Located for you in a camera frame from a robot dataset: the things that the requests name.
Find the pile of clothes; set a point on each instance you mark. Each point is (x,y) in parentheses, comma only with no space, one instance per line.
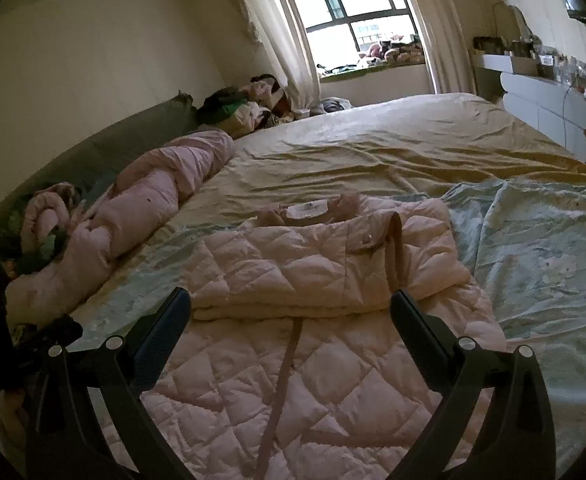
(243,107)

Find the pink quilted coat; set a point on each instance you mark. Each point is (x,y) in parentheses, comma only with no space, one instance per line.
(273,270)

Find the green padded headboard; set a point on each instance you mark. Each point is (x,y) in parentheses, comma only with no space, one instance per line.
(98,145)

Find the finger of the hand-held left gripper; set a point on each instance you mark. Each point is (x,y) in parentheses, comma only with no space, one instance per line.
(65,331)

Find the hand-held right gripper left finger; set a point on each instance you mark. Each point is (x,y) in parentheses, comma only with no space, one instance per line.
(167,327)

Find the cluster of desk clutter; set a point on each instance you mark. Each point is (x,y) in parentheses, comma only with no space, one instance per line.
(538,57)

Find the beige bed sheet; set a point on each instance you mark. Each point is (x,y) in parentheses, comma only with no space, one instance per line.
(398,145)

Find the rolled floral blanket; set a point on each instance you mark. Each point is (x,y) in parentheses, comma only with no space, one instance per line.
(43,215)

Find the rolled pink duvet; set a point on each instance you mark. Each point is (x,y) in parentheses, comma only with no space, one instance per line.
(143,195)

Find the pile of plush toys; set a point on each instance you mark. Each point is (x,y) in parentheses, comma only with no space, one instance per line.
(393,50)

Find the vanity mirror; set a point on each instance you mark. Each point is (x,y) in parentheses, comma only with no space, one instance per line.
(510,27)

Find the white curtain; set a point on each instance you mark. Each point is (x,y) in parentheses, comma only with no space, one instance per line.
(283,45)
(440,35)

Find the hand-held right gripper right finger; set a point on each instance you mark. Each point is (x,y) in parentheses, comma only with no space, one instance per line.
(417,327)

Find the white vanity desk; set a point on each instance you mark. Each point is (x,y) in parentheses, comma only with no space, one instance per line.
(538,102)

